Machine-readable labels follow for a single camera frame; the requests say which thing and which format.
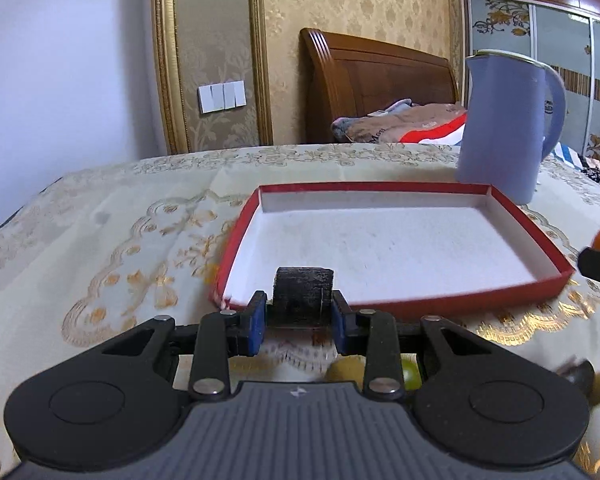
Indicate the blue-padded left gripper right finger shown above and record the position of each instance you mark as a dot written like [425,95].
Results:
[374,335]

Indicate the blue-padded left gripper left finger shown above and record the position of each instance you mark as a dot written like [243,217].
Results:
[220,336]

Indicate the tan longan fruit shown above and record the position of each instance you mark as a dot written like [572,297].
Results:
[347,369]

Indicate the green tomato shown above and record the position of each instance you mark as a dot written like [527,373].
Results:
[411,376]

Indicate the dark sugarcane piece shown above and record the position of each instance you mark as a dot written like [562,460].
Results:
[302,297]
[580,373]

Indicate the small green longan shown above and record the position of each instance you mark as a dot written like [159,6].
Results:
[594,394]

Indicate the red cardboard box tray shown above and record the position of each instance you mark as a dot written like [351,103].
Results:
[410,248]

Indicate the cream gold patterned tablecloth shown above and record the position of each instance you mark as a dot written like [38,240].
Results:
[104,249]

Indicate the lavender blue pitcher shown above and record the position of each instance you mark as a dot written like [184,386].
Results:
[516,111]

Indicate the folded blanket on bed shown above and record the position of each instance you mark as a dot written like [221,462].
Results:
[405,122]

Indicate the wooden bed headboard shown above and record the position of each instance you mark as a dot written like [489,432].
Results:
[351,76]

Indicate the wardrobe with patterned doors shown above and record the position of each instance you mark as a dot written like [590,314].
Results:
[564,34]

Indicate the white wall switch panel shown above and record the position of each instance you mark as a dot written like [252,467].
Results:
[214,98]

